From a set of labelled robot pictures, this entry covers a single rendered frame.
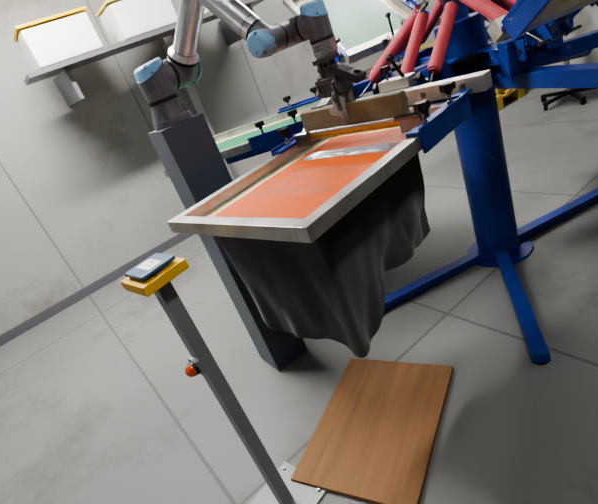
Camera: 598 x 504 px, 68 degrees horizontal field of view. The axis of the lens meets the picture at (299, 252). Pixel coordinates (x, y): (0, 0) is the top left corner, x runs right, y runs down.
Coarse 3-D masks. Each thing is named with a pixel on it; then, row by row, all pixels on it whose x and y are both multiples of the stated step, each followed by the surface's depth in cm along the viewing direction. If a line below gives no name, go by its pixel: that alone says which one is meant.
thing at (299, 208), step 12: (384, 132) 147; (396, 132) 141; (360, 144) 144; (372, 144) 139; (348, 156) 137; (360, 156) 132; (372, 156) 128; (360, 168) 122; (348, 180) 117; (336, 192) 112; (276, 204) 121; (288, 204) 117; (300, 204) 114; (312, 204) 111; (264, 216) 116; (276, 216) 112; (288, 216) 109; (300, 216) 106
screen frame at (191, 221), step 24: (408, 144) 114; (264, 168) 151; (384, 168) 107; (216, 192) 141; (360, 192) 102; (192, 216) 127; (312, 216) 94; (336, 216) 96; (288, 240) 96; (312, 240) 91
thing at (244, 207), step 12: (324, 144) 161; (336, 144) 155; (348, 144) 149; (336, 156) 142; (288, 168) 150; (300, 168) 144; (276, 180) 142; (252, 192) 140; (240, 204) 133; (252, 204) 129; (264, 204) 125; (216, 216) 131; (228, 216) 127; (240, 216) 123; (252, 216) 119
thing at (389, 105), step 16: (384, 96) 129; (400, 96) 126; (304, 112) 153; (320, 112) 148; (352, 112) 139; (368, 112) 135; (384, 112) 132; (400, 112) 128; (304, 128) 156; (320, 128) 151
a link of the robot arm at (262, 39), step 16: (208, 0) 129; (224, 0) 127; (224, 16) 129; (240, 16) 127; (256, 16) 128; (240, 32) 129; (256, 32) 124; (272, 32) 127; (256, 48) 127; (272, 48) 127
